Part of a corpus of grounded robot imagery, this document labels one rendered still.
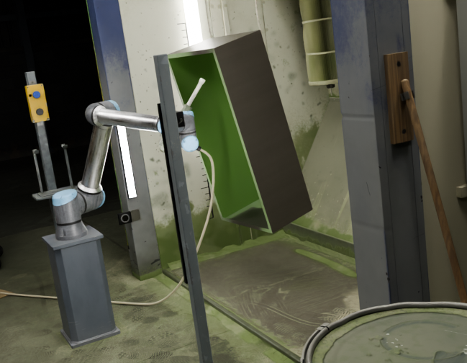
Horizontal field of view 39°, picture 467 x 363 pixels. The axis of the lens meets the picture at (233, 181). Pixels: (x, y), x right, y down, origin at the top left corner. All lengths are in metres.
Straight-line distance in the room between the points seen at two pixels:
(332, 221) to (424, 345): 3.29
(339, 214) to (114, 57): 1.99
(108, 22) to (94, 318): 2.03
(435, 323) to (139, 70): 3.43
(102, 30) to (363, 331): 3.41
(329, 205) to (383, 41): 2.98
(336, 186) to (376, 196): 2.83
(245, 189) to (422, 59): 2.40
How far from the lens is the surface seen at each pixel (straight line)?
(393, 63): 2.18
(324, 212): 5.06
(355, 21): 2.18
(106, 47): 4.75
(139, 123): 3.51
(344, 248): 4.79
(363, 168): 2.26
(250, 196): 4.70
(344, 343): 1.74
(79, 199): 4.04
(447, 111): 2.63
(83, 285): 4.04
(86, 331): 4.13
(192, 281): 2.98
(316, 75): 5.08
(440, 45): 2.60
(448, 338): 1.75
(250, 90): 3.93
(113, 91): 4.76
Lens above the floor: 1.64
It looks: 12 degrees down
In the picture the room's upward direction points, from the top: 8 degrees counter-clockwise
